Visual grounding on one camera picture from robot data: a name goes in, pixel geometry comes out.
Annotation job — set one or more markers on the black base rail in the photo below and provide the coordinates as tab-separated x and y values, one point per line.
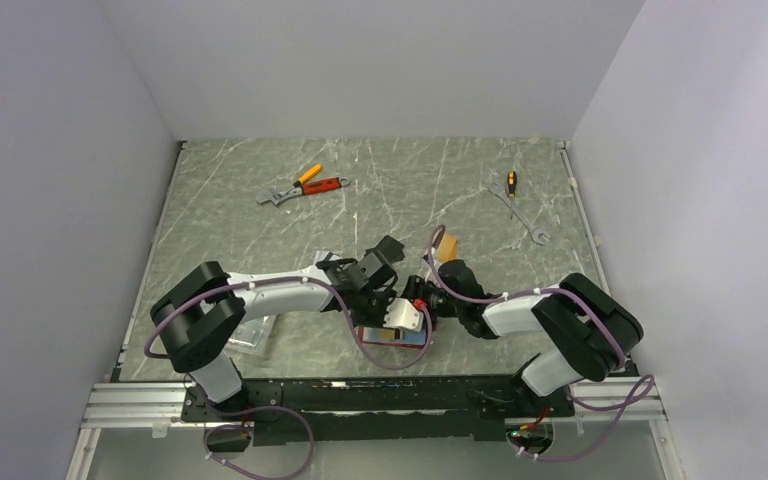
480	407

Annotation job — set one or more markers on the red handled adjustable wrench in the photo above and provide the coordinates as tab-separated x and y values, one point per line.
272	196

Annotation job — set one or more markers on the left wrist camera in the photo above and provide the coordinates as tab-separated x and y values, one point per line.
402	314

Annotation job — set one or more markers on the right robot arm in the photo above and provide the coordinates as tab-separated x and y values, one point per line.
591	333

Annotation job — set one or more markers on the silver open end wrench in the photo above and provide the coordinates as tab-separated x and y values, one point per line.
537	234

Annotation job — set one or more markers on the red leather card holder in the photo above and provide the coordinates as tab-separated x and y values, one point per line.
413	340

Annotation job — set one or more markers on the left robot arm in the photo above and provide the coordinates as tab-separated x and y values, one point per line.
195	320

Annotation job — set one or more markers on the orange black screwdriver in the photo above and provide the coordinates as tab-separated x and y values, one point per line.
511	184

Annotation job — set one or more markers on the aluminium frame rail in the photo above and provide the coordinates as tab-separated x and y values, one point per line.
157	407

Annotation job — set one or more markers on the clear plastic screw box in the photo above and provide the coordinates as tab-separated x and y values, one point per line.
251	337

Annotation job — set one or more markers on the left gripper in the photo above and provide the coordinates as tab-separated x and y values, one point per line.
386	297

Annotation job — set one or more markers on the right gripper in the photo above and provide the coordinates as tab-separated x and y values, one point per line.
417	286

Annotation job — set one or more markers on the silver credit card stack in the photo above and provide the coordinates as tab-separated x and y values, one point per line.
323	255

